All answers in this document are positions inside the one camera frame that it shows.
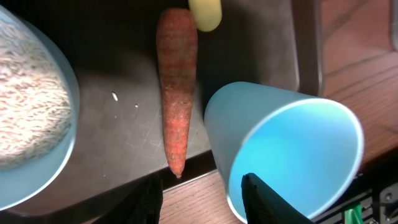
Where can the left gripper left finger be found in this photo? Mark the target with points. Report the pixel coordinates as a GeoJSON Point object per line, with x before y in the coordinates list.
{"type": "Point", "coordinates": [141, 206]}

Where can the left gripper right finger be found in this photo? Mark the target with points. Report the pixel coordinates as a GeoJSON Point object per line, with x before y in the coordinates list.
{"type": "Point", "coordinates": [264, 206]}

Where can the dark brown serving tray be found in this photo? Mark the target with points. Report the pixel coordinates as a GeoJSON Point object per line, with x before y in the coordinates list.
{"type": "Point", "coordinates": [111, 46]}

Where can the light blue plastic cup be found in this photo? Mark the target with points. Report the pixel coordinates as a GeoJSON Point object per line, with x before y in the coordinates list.
{"type": "Point", "coordinates": [305, 148]}

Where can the light blue rice bowl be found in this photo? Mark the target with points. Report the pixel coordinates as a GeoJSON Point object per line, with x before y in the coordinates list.
{"type": "Point", "coordinates": [39, 110]}

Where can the orange carrot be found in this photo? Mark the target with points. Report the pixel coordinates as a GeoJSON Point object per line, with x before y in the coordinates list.
{"type": "Point", "coordinates": [177, 50]}

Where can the yellow plastic spoon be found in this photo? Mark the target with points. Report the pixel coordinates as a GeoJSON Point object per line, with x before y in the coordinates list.
{"type": "Point", "coordinates": [206, 13]}

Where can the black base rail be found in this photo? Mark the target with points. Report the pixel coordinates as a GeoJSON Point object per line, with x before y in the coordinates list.
{"type": "Point", "coordinates": [370, 199]}

